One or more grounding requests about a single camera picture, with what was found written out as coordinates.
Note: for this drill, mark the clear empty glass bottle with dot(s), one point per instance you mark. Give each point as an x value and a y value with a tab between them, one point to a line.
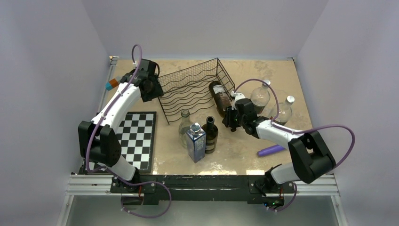
184	126

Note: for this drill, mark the black wire wine rack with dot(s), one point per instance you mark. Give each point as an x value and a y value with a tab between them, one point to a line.
189	88

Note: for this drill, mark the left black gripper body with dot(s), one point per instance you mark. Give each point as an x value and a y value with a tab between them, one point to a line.
155	90

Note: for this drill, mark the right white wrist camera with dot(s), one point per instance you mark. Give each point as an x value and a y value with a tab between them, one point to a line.
236	96

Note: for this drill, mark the orange blue handled tool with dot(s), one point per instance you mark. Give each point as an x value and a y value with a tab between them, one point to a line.
111	84

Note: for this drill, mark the black white chessboard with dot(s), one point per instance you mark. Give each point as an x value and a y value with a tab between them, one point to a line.
133	140

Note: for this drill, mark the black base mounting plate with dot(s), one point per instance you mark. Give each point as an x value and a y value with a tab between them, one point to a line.
252	189

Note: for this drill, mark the clear bottle silver cap right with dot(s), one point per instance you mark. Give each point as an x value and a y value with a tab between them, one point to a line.
284	111

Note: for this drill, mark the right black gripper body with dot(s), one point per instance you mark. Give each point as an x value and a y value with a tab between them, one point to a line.
234	119

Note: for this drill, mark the dark wine bottle Negroamaro label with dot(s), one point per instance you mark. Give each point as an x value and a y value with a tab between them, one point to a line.
211	131

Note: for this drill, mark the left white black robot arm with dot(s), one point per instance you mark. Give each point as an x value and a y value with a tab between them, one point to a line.
110	117

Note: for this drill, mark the purple plastic microphone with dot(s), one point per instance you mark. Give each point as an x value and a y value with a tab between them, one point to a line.
270	150

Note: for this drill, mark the olive wine bottle brown label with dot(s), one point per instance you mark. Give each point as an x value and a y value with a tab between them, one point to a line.
220	96

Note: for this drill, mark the clear bottle silver cap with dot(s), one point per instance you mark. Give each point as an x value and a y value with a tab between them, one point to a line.
260	97
284	111

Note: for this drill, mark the clear bottle silver cap left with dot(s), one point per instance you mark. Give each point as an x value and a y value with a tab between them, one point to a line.
260	97

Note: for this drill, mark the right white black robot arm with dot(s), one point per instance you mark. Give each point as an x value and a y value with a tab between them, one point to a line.
310	156

